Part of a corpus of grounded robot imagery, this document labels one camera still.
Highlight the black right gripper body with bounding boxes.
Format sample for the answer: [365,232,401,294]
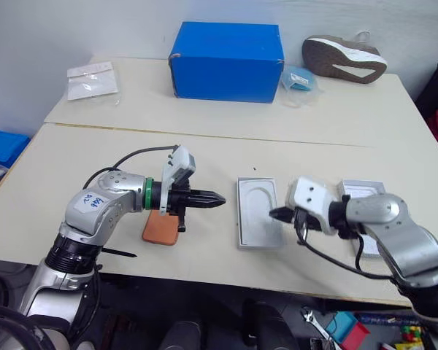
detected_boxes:
[291,206,325,233]

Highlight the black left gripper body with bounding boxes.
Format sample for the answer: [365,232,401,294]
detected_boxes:
[167,188,193,233]

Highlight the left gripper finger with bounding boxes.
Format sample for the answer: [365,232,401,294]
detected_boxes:
[190,199,227,210]
[190,190,227,201]

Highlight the white phone box base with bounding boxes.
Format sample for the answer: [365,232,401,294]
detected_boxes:
[235,176,287,252]

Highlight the orange phone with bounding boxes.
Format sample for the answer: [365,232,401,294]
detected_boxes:
[142,209,180,246]

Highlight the white phone box lid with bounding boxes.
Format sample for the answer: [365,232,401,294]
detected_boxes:
[336,179,386,261]

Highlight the red box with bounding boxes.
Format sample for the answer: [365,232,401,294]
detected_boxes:
[337,321,372,350]

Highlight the large blue cardboard box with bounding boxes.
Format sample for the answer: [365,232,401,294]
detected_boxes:
[167,20,286,105]

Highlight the thin black pointed strip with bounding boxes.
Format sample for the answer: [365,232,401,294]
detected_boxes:
[101,246,138,259]

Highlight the silver wrench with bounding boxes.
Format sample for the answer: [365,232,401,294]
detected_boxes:
[300,306,342,350]

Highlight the blue tray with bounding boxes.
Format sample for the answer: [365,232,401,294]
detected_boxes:
[324,310,359,346]

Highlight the blue item in plastic bag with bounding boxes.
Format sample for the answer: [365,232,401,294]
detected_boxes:
[278,64,320,109]

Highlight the small dark rounded shape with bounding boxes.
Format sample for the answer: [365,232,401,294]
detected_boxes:
[159,318,206,350]

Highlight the clear bag with white card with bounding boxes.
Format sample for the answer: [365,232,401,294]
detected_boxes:
[66,61,123,107]

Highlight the colourful toy blocks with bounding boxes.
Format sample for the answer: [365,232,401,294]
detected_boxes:
[393,323,425,350]

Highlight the brown shoe with white sole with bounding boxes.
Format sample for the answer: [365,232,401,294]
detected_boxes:
[301,30,389,85]

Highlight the blue plastic bin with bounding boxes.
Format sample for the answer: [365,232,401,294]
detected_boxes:
[0,128,31,170]

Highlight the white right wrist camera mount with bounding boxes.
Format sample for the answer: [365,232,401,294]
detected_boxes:
[284,176,342,236]

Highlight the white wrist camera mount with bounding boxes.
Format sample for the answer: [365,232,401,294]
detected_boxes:
[284,176,342,236]
[159,144,197,217]

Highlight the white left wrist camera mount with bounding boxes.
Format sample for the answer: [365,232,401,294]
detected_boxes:
[159,144,197,217]

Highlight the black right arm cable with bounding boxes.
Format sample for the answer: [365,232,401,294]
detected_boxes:
[293,214,403,281]

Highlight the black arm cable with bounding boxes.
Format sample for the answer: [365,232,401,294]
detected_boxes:
[82,144,180,193]
[293,214,403,281]

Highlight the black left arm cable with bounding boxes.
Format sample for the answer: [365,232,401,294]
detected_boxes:
[82,144,180,193]

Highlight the thick black cable loops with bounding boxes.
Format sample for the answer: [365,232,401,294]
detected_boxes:
[0,301,65,350]

